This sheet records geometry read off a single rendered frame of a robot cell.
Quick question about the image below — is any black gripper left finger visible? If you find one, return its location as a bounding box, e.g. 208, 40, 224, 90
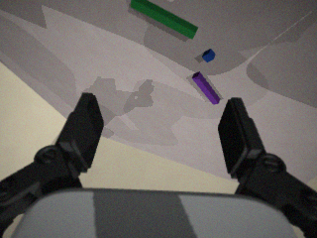
0, 93, 104, 238

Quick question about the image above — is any small blue block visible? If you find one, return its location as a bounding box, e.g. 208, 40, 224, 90
202, 49, 215, 62

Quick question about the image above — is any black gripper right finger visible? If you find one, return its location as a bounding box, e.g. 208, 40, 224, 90
218, 97, 317, 238

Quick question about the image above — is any purple rectangular rod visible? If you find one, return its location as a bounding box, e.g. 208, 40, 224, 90
192, 72, 220, 105

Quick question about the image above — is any green rod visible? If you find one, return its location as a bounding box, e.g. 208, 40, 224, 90
131, 0, 198, 40

